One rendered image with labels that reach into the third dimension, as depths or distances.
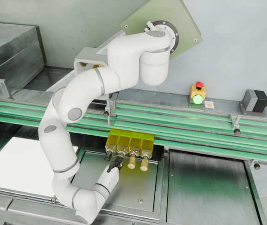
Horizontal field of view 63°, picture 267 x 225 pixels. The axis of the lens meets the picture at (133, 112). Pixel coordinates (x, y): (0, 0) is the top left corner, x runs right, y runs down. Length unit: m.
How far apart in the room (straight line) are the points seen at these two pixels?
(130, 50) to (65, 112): 0.24
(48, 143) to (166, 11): 0.66
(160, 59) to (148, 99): 0.48
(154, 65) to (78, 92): 0.25
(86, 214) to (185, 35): 0.79
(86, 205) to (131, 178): 0.38
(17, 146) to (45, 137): 0.72
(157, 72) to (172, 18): 0.32
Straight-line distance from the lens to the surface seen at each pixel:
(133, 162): 1.00
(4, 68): 1.76
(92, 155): 1.23
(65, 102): 0.60
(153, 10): 0.96
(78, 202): 0.81
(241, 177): 1.32
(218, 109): 1.16
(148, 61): 0.68
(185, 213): 1.11
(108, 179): 0.92
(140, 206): 1.05
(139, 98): 1.13
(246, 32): 1.11
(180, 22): 0.96
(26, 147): 1.36
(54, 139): 0.66
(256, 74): 1.21
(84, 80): 0.62
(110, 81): 0.64
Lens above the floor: 1.77
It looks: 51 degrees down
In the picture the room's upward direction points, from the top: 164 degrees counter-clockwise
